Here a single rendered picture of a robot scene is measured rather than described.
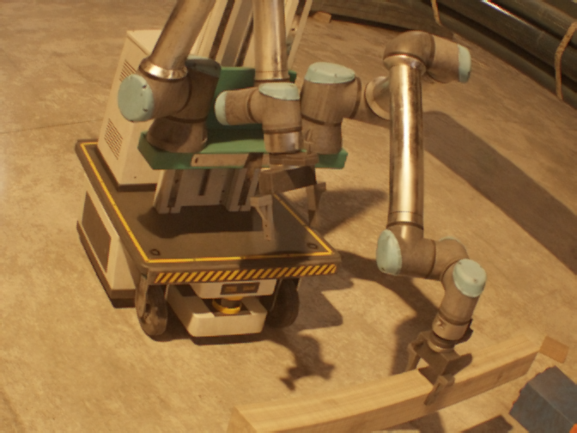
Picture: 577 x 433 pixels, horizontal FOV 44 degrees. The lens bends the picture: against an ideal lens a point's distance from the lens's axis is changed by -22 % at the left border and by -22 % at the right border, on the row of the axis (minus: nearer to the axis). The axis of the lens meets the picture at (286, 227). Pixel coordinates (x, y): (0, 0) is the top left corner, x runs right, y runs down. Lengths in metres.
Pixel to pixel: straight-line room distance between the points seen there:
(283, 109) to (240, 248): 0.78
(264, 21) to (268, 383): 1.15
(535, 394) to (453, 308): 1.06
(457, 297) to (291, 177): 0.51
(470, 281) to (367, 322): 1.37
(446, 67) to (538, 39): 1.27
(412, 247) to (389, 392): 0.34
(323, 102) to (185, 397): 0.99
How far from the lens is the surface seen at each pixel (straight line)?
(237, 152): 2.51
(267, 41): 2.15
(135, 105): 2.23
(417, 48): 2.07
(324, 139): 2.64
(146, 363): 2.58
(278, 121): 1.99
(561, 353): 3.38
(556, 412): 2.75
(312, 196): 2.09
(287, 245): 2.76
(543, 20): 3.40
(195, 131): 2.41
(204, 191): 2.84
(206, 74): 2.35
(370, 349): 2.98
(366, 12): 8.48
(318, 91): 2.60
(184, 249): 2.58
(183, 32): 2.16
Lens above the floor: 1.57
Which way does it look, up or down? 26 degrees down
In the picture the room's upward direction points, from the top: 16 degrees clockwise
